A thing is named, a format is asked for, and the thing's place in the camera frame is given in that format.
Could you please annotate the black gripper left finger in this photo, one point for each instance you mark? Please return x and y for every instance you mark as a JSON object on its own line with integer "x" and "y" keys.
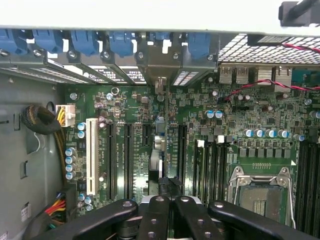
{"x": 155, "y": 220}

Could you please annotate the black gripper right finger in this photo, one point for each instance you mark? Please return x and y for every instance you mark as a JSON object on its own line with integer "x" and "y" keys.
{"x": 192, "y": 220}

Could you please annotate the CPU socket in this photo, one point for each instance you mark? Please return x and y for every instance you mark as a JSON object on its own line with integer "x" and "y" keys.
{"x": 260, "y": 202}

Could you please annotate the short black expansion slot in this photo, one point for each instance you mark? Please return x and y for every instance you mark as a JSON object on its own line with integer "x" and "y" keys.
{"x": 147, "y": 135}

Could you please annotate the white expansion slot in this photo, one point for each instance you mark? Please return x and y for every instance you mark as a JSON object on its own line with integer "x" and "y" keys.
{"x": 92, "y": 155}

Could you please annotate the green motherboard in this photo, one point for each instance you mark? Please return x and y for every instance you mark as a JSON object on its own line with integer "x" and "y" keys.
{"x": 140, "y": 107}

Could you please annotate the white power connector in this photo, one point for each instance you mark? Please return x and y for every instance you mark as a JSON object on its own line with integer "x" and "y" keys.
{"x": 67, "y": 115}

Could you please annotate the blue slot clip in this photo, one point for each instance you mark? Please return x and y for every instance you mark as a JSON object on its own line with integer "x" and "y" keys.
{"x": 122, "y": 43}
{"x": 85, "y": 42}
{"x": 161, "y": 37}
{"x": 12, "y": 41}
{"x": 48, "y": 41}
{"x": 198, "y": 45}

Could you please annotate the teal port connector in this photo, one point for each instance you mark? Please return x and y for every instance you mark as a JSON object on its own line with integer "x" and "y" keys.
{"x": 305, "y": 75}

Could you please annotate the open black PC case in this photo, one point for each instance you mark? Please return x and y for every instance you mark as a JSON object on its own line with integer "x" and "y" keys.
{"x": 25, "y": 87}

